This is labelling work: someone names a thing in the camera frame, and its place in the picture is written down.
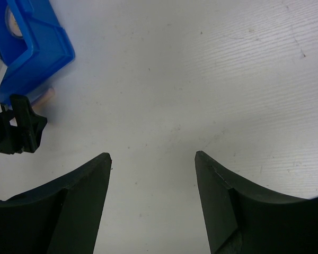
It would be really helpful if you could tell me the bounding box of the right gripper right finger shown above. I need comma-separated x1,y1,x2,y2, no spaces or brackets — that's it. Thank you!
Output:
195,151,318,253

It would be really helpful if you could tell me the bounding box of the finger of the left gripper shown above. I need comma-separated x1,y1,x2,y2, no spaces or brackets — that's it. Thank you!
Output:
10,94,47,153

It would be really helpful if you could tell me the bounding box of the beige cosmetic stick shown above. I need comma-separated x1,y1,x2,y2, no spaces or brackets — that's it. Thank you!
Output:
32,87,55,112

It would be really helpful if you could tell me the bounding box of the blue plastic organizer tray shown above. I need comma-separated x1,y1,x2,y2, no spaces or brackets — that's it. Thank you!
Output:
0,1,75,103

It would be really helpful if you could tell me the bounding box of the round compact case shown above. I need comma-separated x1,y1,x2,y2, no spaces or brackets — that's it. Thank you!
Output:
5,6,23,40

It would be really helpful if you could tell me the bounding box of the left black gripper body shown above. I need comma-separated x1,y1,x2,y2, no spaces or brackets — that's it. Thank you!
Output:
0,107,24,155

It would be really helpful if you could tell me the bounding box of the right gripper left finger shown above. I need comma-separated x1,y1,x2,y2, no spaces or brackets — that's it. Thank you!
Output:
0,153,112,253

